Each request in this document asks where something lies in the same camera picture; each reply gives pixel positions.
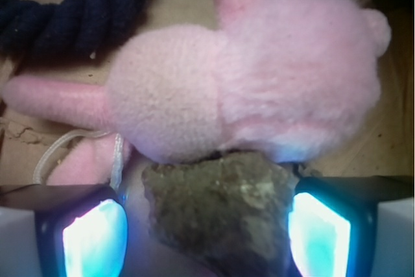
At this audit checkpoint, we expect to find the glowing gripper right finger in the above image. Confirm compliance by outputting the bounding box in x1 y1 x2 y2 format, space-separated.
287 176 414 276

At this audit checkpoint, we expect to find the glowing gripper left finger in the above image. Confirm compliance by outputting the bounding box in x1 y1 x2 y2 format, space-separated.
1 184 128 276

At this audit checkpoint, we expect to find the brown rock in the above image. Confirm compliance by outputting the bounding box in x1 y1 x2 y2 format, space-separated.
142 152 304 276

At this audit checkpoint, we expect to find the pink plush toy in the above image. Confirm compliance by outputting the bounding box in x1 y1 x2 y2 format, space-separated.
2 0 391 187

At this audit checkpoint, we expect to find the dark blue thick rope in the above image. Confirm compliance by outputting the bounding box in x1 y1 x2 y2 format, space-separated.
0 0 304 61

